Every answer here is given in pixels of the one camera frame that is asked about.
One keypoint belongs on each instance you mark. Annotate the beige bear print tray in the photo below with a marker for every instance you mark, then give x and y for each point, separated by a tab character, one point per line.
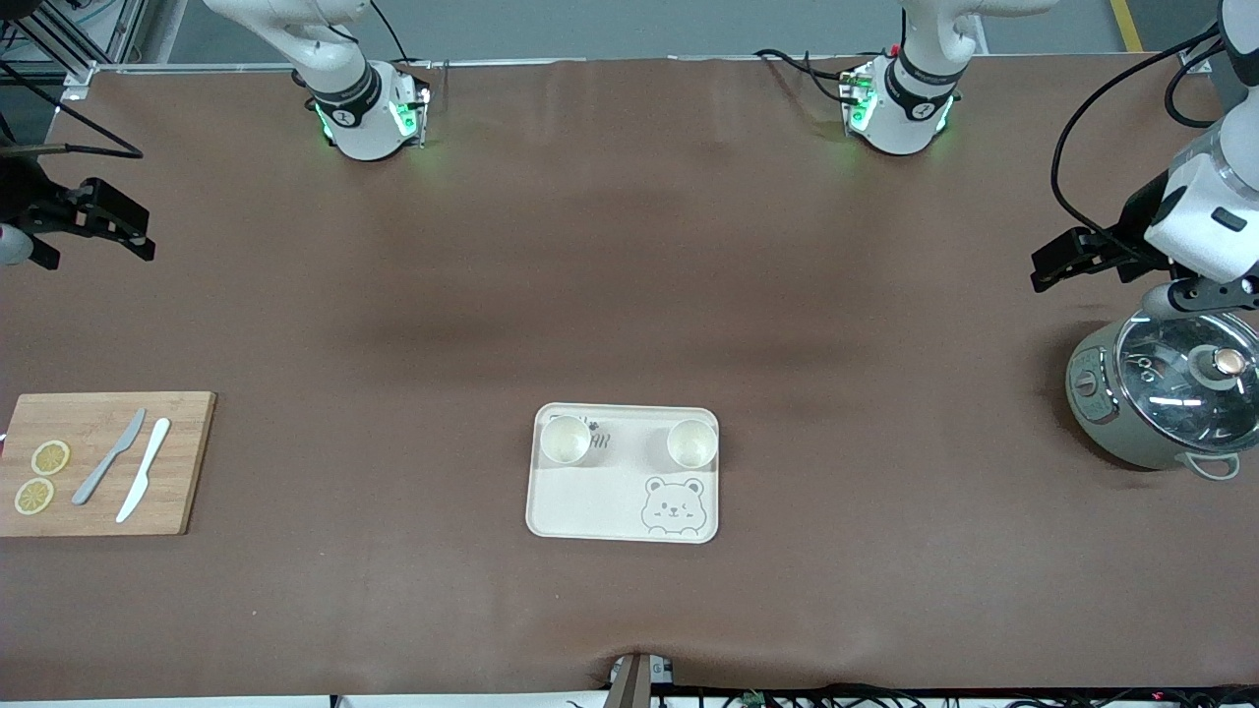
610	501

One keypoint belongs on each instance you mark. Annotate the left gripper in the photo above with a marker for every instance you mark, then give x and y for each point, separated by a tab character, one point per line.
1138	218

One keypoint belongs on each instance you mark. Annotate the aluminium frame post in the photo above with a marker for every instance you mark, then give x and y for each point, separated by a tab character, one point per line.
1195	61

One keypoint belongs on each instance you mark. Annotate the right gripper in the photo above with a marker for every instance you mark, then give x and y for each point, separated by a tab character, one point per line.
22	195

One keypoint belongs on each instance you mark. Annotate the yellow lemon slice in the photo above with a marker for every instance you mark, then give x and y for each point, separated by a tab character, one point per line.
34	497
50	457

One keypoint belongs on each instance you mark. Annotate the white plastic knife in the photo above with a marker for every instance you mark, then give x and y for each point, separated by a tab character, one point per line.
146	467

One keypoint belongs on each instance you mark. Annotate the grey plastic knife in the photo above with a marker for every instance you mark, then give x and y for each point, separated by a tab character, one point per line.
103	467

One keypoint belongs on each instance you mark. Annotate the grey metal table clamp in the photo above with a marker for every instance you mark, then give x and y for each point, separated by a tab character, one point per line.
631	683

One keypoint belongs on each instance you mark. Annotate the brown table cover mat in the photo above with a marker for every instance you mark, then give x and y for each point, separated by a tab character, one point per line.
629	246

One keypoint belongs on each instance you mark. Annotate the aluminium frame with black struts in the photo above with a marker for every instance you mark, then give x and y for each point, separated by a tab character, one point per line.
123	29

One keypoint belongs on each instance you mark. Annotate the white IKEA cup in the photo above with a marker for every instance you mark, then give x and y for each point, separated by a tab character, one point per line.
691	443
566	441

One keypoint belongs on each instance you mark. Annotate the wooden cutting board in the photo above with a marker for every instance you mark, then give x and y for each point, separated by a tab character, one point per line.
98	511

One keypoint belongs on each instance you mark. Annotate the glass pot lid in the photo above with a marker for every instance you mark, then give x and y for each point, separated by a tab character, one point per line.
1180	393

